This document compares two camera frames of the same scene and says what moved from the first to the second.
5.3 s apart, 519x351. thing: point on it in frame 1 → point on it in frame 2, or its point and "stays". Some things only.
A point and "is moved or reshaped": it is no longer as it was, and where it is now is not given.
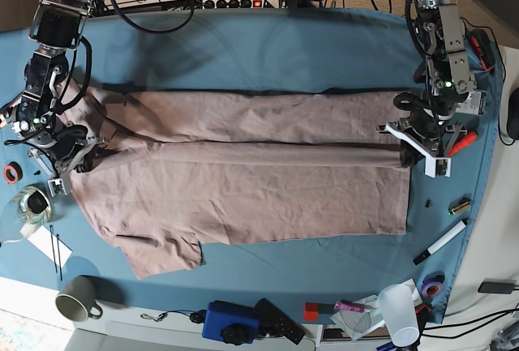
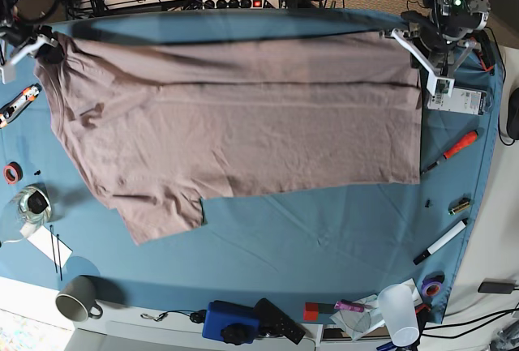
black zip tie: (58, 251) stays
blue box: (219, 314) stays
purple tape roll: (431, 284) stays
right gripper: (64, 148) → (30, 38)
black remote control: (272, 321) stays
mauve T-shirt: (180, 169) is moved or reshaped
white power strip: (273, 2) stays
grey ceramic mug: (77, 299) stays
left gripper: (423, 137) → (442, 57)
